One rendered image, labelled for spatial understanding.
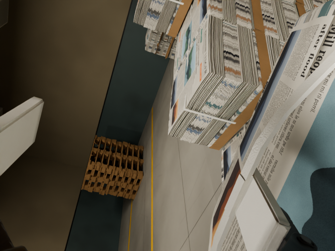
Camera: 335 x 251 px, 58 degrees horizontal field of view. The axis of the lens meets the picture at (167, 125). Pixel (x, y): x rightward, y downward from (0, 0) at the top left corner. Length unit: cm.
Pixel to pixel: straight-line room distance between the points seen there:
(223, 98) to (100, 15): 683
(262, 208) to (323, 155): 6
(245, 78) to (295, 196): 75
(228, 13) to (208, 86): 34
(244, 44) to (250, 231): 94
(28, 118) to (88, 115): 874
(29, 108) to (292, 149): 18
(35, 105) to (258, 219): 14
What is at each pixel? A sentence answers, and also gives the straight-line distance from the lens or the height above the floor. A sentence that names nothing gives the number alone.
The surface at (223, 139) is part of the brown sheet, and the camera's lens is 117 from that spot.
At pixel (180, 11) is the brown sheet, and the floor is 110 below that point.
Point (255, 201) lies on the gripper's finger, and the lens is 18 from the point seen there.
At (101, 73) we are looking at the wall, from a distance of 821.
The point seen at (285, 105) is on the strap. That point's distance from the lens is 20.
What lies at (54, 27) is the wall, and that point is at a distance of 803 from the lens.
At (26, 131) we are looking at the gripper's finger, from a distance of 19.
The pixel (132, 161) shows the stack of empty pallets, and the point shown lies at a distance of 755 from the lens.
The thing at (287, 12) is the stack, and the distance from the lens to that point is 141.
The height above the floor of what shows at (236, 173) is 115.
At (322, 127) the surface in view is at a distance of 22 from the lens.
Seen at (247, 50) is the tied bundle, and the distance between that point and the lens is 106.
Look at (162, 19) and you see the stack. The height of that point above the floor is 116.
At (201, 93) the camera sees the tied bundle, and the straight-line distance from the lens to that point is 97.
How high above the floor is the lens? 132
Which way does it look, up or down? 13 degrees down
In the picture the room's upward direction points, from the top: 75 degrees counter-clockwise
